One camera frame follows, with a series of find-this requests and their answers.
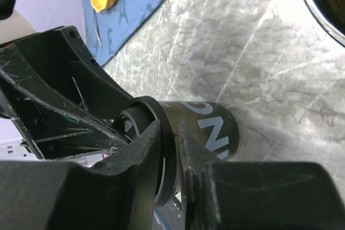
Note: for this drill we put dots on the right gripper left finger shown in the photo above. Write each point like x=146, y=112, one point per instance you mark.
x=66, y=195

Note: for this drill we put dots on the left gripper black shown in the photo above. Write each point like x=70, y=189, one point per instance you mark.
x=54, y=66

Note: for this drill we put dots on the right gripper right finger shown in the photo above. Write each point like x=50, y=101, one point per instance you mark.
x=254, y=195

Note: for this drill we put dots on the black cup lid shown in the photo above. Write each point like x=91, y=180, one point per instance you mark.
x=146, y=123

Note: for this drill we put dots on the silver fork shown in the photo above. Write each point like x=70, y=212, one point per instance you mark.
x=95, y=22

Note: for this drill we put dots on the blue alphabet placemat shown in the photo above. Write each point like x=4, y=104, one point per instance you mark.
x=116, y=25

